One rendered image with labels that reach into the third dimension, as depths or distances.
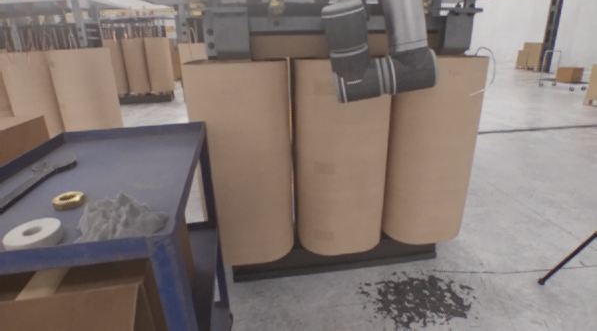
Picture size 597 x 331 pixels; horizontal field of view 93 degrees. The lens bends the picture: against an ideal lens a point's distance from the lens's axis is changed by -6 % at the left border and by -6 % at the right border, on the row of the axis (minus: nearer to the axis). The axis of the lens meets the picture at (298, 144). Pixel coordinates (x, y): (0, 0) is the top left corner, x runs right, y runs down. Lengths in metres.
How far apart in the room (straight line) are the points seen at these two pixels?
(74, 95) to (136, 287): 2.77
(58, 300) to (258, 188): 0.85
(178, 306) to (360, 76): 0.65
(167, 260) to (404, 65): 0.70
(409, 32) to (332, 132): 0.53
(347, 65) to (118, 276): 0.67
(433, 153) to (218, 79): 0.94
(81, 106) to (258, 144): 2.25
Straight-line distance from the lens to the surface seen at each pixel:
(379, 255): 1.77
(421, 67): 0.86
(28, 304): 0.59
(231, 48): 1.17
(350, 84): 0.84
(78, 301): 0.56
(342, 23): 0.80
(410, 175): 1.45
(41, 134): 1.43
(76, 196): 0.68
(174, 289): 0.51
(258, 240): 1.39
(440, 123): 1.39
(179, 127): 1.04
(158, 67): 6.81
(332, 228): 1.41
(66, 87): 3.22
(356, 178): 1.32
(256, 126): 1.17
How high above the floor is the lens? 1.15
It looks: 19 degrees down
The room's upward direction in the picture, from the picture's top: 1 degrees counter-clockwise
